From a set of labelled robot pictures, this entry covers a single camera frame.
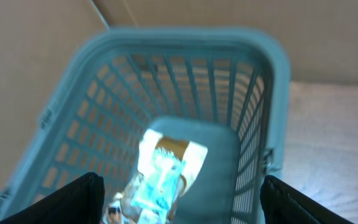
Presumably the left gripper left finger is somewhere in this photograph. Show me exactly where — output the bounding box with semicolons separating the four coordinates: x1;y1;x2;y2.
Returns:
0;172;105;224

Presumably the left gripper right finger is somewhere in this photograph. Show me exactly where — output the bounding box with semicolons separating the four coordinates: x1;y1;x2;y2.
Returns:
260;175;353;224

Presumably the brown white snack wrapper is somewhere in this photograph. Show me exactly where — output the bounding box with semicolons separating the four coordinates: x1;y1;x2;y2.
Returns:
101;129;208;224

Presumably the teal snack packet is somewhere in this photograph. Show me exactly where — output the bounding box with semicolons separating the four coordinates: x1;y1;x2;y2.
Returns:
131;147;185;224

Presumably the grey plastic mesh basket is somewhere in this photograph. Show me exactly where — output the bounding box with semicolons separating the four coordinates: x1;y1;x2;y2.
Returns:
0;27;291;223

